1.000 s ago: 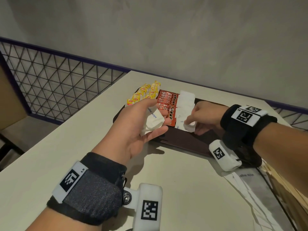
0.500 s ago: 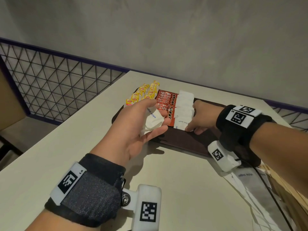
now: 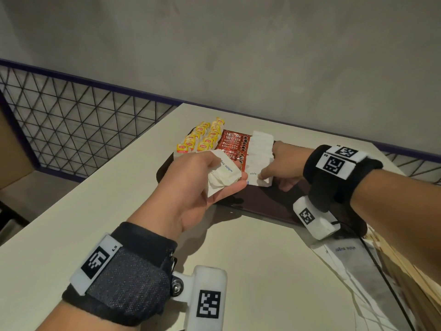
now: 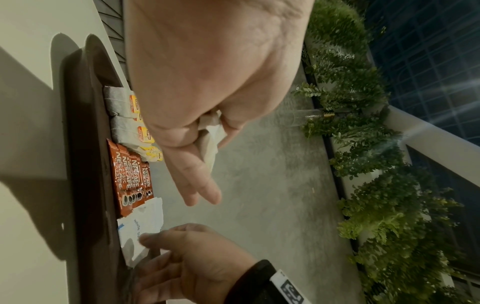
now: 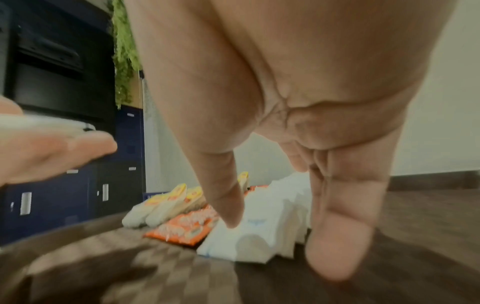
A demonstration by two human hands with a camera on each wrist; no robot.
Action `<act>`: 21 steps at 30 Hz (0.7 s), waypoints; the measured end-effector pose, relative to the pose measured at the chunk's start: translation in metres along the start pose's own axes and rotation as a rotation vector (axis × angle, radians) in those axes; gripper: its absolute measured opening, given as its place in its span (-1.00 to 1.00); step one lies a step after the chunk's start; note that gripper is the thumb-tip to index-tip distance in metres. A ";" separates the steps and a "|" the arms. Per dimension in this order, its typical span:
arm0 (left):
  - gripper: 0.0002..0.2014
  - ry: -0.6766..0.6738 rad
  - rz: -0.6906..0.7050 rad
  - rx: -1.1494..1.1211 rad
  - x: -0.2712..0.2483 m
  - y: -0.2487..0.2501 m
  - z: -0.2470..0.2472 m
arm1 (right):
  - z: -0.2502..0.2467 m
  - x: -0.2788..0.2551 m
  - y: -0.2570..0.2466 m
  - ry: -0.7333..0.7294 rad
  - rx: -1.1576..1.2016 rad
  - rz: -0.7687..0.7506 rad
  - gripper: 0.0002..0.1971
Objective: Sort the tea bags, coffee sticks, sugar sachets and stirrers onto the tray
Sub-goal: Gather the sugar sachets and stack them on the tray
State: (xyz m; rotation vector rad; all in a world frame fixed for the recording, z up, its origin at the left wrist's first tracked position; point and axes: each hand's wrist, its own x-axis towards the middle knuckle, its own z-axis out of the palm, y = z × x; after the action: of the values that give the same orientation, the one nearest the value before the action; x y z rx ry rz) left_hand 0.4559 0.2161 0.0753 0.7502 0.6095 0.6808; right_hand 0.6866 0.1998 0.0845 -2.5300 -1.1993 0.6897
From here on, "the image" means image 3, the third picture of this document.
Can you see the person's left hand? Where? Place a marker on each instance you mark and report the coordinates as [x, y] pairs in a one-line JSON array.
[[179, 196]]

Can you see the person's right hand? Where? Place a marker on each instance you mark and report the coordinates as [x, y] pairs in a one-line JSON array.
[[289, 162]]

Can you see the row of white sugar packets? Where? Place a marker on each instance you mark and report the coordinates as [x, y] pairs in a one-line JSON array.
[[260, 148]]

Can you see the square white sugar packet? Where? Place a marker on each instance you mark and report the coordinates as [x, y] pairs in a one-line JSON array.
[[251, 180]]

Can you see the brown plastic tray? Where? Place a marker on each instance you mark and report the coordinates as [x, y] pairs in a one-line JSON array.
[[268, 199]]

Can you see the row of white tea bags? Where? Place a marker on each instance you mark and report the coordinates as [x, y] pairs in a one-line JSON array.
[[203, 145], [181, 148]]

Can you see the bundle of white sugar packets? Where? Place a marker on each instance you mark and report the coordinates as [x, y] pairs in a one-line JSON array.
[[224, 175]]

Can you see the row of red coffee sachets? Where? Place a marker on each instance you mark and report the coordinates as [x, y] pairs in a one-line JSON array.
[[231, 137]]

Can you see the pile of white sugar packets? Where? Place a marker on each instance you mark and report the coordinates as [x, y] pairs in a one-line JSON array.
[[344, 258]]

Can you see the bundle of wooden stir sticks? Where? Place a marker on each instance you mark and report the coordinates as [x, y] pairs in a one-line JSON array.
[[413, 289]]

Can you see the person's right forearm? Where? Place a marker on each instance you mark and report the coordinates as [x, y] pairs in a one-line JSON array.
[[396, 210]]

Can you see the purple metal mesh railing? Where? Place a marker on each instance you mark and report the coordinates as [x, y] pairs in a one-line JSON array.
[[69, 77]]

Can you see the black metal table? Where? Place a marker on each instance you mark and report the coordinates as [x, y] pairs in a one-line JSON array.
[[10, 213]]

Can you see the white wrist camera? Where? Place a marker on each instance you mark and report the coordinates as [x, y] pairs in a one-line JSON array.
[[206, 279], [320, 230]]

